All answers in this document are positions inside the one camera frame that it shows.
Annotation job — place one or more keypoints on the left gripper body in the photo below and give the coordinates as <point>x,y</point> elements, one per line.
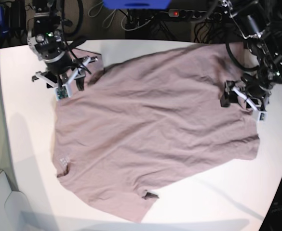
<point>249,90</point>

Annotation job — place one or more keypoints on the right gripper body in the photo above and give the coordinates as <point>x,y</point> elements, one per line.
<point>63,70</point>

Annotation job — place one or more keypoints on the mauve pink t-shirt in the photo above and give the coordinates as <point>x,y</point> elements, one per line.
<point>149,122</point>

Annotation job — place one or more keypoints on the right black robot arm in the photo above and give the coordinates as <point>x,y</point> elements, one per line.
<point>47,40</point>

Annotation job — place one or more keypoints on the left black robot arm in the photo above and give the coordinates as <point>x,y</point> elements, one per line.
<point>253,24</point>

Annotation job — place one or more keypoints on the blue plastic bin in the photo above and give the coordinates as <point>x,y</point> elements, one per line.
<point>136,4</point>

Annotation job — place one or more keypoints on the black power strip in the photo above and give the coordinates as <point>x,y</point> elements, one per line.
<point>191,15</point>

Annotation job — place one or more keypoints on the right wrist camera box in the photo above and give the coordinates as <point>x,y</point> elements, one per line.
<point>63,92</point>

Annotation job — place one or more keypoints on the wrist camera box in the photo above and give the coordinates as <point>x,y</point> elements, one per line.
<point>261,116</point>
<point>63,92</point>

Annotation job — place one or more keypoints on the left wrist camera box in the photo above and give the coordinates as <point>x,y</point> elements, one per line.
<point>261,116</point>

